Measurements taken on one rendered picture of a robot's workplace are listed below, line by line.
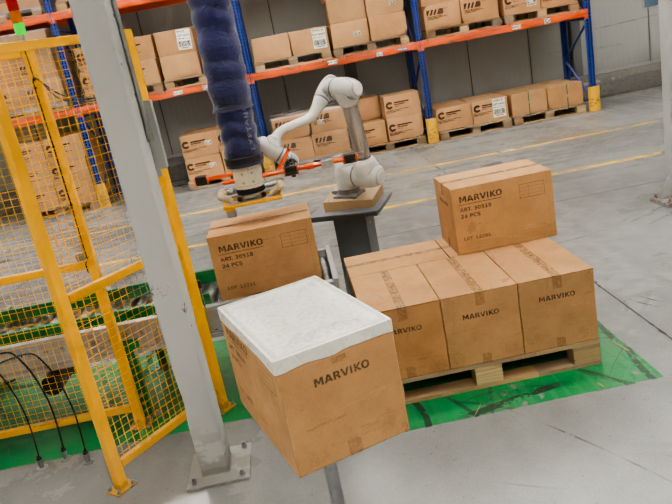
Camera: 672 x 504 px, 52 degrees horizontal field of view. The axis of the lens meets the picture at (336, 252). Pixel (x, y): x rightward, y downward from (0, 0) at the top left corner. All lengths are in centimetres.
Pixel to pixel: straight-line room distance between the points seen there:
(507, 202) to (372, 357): 212
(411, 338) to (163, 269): 130
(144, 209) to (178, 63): 831
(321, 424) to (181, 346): 118
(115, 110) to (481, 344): 209
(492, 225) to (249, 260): 142
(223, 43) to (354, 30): 741
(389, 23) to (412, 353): 824
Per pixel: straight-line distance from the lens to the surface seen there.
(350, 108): 447
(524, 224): 416
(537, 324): 370
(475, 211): 405
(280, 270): 397
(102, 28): 296
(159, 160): 312
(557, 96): 1206
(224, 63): 389
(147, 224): 302
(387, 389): 223
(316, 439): 218
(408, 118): 1137
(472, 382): 378
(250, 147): 393
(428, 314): 351
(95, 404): 345
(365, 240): 480
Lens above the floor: 187
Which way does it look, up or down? 17 degrees down
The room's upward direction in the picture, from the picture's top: 11 degrees counter-clockwise
